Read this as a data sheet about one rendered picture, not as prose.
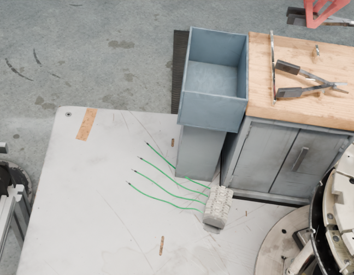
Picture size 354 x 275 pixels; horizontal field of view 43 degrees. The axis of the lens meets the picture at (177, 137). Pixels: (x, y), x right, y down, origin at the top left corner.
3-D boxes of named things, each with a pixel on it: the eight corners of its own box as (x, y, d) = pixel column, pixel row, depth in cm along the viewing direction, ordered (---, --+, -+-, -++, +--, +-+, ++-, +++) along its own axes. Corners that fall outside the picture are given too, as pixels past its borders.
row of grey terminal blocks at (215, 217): (222, 235, 88) (225, 226, 85) (198, 228, 89) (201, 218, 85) (232, 195, 94) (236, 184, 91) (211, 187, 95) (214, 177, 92)
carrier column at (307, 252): (284, 281, 82) (326, 228, 65) (284, 268, 83) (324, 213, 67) (298, 283, 82) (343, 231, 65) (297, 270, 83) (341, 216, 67)
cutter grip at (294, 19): (286, 24, 73) (289, 16, 71) (285, 21, 73) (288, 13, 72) (311, 27, 73) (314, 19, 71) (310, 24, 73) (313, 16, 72)
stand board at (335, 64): (245, 115, 73) (248, 105, 71) (246, 41, 85) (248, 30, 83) (365, 133, 74) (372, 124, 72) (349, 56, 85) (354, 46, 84)
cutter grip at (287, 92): (276, 98, 71) (279, 91, 70) (275, 94, 72) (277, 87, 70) (300, 96, 72) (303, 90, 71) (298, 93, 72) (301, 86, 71)
